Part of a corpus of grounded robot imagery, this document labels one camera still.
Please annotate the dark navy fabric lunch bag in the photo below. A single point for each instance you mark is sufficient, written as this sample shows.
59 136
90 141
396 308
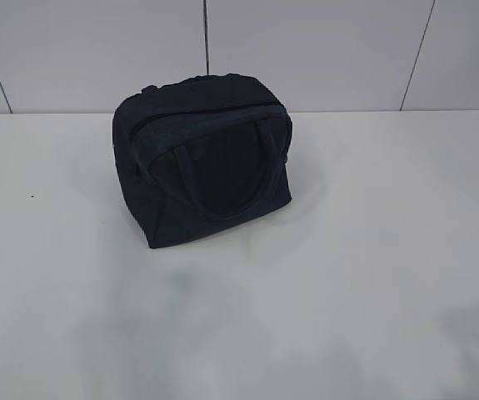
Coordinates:
200 156

